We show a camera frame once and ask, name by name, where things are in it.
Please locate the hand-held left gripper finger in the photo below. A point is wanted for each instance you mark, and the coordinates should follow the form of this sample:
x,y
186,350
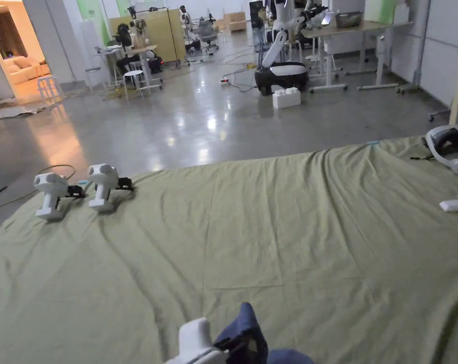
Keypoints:
x,y
222,344

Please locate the small white flat box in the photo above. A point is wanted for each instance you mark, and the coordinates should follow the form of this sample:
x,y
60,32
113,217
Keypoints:
x,y
453,205

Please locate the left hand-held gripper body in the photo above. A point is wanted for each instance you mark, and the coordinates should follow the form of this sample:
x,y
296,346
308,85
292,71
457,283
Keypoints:
x,y
194,335

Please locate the white block carton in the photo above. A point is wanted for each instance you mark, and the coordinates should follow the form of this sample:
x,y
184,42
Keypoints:
x,y
286,98

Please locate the pale sofa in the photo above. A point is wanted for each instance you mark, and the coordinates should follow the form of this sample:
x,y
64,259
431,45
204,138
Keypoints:
x,y
24,68

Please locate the desk with white legs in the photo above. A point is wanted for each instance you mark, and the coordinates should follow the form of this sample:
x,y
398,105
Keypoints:
x,y
350,30

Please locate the dark blue shirt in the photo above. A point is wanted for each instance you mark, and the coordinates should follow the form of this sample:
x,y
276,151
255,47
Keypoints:
x,y
247,318

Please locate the wooden crate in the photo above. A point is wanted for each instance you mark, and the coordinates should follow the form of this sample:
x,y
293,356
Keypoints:
x,y
236,22

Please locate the spare white hand-held gripper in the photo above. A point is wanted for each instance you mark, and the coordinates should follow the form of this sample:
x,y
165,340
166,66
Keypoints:
x,y
51,189
102,184

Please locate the white robot with black base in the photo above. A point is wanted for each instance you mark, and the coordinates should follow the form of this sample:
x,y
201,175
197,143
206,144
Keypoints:
x,y
283,72

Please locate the bed with pale green sheet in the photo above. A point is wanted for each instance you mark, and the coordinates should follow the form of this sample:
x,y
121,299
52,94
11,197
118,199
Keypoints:
x,y
274,235

